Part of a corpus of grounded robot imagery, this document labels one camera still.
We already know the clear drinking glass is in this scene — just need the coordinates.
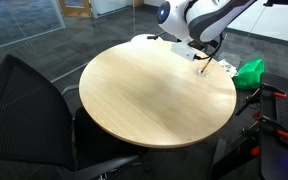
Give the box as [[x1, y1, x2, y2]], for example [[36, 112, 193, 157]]
[[196, 59, 218, 79]]

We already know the white wall whiteboard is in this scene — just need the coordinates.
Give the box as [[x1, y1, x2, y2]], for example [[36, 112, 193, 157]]
[[226, 3, 288, 45]]

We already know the orange and black pen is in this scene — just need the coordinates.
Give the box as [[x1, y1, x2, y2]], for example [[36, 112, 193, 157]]
[[200, 57, 214, 74]]

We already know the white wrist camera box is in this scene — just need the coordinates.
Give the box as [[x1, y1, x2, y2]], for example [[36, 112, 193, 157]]
[[170, 41, 199, 62]]

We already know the orange-handled black bar clamp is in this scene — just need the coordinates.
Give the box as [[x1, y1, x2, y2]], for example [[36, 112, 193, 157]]
[[239, 114, 288, 141], [235, 83, 288, 117]]

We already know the green cloth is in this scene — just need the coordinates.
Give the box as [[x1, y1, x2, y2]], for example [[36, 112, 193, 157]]
[[232, 58, 266, 91]]

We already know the black mesh office chair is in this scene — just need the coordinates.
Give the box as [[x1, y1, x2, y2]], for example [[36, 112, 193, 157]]
[[0, 54, 146, 180]]

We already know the wooden door frame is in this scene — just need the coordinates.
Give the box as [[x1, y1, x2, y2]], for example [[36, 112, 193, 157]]
[[58, 0, 94, 19]]

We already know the black metal stand frame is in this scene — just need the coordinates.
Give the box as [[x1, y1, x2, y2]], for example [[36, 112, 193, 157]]
[[209, 131, 264, 180]]

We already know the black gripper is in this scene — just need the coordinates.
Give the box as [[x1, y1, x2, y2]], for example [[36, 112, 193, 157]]
[[189, 38, 216, 62]]

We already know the white crumpled plastic bag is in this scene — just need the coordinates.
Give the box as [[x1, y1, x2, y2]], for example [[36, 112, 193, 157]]
[[217, 58, 240, 78]]

